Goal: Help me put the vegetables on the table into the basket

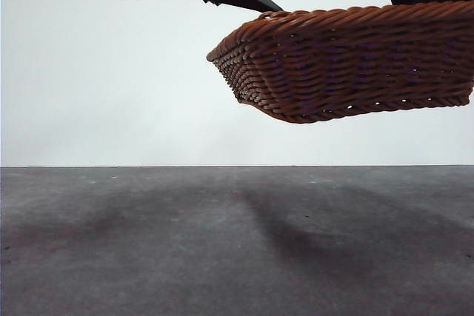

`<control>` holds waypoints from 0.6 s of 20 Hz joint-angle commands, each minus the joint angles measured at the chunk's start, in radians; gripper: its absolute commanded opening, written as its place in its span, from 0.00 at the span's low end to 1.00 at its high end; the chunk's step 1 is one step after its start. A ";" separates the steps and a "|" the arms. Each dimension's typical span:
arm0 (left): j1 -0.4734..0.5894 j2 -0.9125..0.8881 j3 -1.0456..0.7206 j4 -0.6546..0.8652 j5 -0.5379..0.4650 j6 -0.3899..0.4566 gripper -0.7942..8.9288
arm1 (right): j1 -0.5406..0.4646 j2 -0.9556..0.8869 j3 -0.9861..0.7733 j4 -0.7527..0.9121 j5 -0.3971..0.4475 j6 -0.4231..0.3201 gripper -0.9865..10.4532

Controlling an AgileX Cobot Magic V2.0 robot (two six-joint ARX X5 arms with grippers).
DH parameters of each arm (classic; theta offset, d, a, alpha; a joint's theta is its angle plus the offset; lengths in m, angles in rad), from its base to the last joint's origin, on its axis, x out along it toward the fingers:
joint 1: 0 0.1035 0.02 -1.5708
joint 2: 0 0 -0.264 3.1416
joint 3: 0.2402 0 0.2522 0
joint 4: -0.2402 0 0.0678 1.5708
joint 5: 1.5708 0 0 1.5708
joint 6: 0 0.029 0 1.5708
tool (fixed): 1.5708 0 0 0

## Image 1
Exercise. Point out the brown wicker basket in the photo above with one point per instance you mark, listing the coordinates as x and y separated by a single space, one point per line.
352 64

